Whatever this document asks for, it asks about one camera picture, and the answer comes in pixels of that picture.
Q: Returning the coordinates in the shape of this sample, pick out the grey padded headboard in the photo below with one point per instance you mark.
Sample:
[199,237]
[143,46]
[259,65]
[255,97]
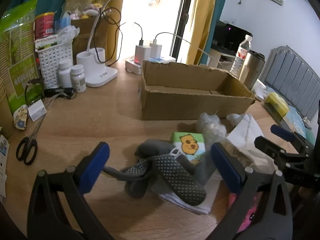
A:
[289,75]

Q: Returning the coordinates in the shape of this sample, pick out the white paper towel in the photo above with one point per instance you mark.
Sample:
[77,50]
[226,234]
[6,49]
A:
[243,135]

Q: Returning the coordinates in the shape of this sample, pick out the green snack bag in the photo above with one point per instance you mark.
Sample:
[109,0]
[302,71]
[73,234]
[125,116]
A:
[18,62]

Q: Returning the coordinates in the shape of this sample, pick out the grey dotted sock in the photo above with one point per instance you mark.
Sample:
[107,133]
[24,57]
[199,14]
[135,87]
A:
[159,159]

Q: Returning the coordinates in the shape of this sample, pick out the yellow curtain right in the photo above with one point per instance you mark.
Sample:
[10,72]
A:
[202,18]

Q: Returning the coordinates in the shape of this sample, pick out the white pill bottle large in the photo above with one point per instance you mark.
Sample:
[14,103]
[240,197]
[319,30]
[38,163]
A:
[64,73]

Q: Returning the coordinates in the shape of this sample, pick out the steel thermos tumbler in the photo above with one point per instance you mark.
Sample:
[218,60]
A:
[252,68]

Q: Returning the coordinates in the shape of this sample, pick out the teal curtain right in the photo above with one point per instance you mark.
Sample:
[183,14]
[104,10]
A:
[216,17]

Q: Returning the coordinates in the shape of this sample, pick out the white pill bottle small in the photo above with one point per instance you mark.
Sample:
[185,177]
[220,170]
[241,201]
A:
[78,78]

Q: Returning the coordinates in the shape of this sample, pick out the green bear tissue pack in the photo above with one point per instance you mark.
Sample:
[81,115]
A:
[190,144]

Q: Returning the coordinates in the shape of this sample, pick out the black monitor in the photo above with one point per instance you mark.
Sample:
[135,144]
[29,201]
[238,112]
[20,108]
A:
[227,37]

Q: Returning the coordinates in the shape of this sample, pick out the pink plush toy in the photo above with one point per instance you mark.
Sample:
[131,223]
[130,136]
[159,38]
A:
[250,213]

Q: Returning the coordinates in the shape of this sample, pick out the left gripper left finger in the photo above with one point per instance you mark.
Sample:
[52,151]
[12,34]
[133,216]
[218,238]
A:
[46,216]

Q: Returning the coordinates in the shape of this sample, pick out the clear bubble wrap wad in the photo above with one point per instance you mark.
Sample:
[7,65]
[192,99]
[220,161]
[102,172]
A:
[211,128]

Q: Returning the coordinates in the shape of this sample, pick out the clear water bottle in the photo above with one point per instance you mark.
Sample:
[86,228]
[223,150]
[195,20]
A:
[241,54]

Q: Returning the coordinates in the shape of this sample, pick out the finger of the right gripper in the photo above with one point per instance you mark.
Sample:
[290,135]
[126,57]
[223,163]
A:
[282,133]
[278,154]

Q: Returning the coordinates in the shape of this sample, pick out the white charger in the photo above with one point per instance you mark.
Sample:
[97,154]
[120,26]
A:
[155,51]
[142,53]

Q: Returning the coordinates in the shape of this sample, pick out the brown cardboard box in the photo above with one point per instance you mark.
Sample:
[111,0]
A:
[176,91]

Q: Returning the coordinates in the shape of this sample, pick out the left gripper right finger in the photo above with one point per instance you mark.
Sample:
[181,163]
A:
[273,219]

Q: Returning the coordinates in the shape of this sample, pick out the black scissors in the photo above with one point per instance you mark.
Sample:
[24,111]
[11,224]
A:
[26,150]

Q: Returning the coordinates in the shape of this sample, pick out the yellow curtain left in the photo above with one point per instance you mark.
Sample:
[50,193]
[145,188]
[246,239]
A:
[80,10]

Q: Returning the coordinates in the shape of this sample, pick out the yellow tissue pack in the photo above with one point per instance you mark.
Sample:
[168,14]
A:
[278,103]

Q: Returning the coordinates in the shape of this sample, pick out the brown box with toys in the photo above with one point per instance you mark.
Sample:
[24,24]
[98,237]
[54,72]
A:
[80,42]

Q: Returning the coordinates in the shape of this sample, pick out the yellow curtain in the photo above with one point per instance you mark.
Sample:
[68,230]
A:
[80,10]
[202,18]

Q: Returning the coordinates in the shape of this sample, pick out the white charger right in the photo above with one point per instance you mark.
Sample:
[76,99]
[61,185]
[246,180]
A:
[155,51]

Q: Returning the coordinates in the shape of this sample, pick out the white cloth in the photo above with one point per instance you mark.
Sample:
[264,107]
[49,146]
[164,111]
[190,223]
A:
[204,205]

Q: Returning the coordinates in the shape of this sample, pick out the small white tag box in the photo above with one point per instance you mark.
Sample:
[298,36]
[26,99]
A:
[37,110]

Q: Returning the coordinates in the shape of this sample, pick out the white perforated basket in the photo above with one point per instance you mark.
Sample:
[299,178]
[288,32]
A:
[49,59]

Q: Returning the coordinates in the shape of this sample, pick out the white desk lamp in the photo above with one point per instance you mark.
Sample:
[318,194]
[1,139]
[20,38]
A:
[97,73]

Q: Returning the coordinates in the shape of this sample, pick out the white charger left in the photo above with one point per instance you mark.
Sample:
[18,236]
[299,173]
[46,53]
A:
[142,53]

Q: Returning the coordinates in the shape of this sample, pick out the red tin can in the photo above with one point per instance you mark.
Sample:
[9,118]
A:
[44,25]

